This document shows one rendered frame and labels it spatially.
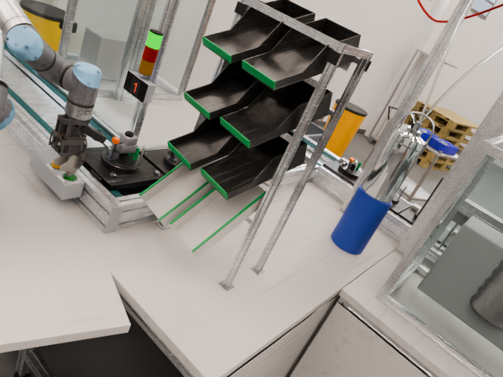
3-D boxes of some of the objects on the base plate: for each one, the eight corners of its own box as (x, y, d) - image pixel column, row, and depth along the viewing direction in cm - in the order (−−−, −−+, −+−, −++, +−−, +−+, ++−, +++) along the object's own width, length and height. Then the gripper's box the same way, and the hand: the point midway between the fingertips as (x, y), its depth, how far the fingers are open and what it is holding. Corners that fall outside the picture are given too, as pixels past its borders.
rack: (226, 291, 137) (345, 46, 103) (155, 223, 153) (237, -9, 119) (265, 271, 154) (378, 54, 120) (197, 212, 170) (279, 7, 136)
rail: (104, 234, 138) (112, 206, 133) (-20, 103, 177) (-17, 78, 172) (119, 230, 142) (127, 203, 137) (-5, 103, 181) (-2, 79, 177)
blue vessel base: (352, 259, 187) (385, 208, 175) (324, 237, 194) (353, 186, 182) (367, 250, 199) (397, 201, 188) (340, 230, 206) (367, 182, 194)
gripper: (53, 108, 126) (40, 170, 135) (69, 123, 122) (55, 186, 131) (80, 108, 133) (66, 167, 142) (96, 123, 129) (81, 182, 138)
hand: (70, 172), depth 138 cm, fingers closed
